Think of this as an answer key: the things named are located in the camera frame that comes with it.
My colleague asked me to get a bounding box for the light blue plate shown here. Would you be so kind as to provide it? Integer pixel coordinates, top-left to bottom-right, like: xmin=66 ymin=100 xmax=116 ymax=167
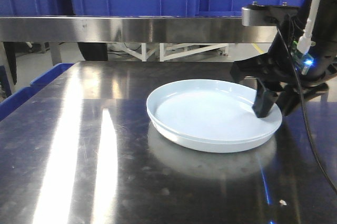
xmin=147 ymin=103 xmax=282 ymax=153
xmin=146 ymin=79 xmax=282 ymax=144

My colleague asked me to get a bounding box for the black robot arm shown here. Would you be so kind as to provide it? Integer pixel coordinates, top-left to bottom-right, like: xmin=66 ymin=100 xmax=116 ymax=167
xmin=231 ymin=0 xmax=336 ymax=118

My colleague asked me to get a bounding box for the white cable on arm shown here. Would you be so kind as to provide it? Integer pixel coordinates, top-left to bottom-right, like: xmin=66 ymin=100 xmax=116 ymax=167
xmin=297 ymin=0 xmax=329 ymax=53

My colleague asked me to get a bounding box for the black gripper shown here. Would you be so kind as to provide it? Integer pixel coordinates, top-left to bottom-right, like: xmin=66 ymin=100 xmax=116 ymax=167
xmin=230 ymin=30 xmax=329 ymax=118

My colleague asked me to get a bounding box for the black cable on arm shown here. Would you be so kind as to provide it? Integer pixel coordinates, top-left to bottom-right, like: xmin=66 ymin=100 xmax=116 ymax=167
xmin=276 ymin=24 xmax=337 ymax=193

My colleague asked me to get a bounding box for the person in dark trousers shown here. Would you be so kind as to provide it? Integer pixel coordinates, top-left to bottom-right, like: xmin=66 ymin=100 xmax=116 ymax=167
xmin=77 ymin=43 xmax=108 ymax=61

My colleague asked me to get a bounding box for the stainless steel shelf rail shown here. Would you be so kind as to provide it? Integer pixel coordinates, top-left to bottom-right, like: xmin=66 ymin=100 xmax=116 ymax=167
xmin=1 ymin=16 xmax=276 ymax=43

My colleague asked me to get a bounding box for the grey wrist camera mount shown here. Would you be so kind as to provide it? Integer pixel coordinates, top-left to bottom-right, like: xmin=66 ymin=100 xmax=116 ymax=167
xmin=241 ymin=2 xmax=300 ymax=26

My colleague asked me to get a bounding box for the white metal frame stand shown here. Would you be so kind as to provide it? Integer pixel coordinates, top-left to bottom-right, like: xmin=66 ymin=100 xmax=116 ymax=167
xmin=107 ymin=43 xmax=229 ymax=62

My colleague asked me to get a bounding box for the blue bin beside table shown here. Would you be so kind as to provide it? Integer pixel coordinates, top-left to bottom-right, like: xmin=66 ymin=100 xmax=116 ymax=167
xmin=1 ymin=63 xmax=73 ymax=121

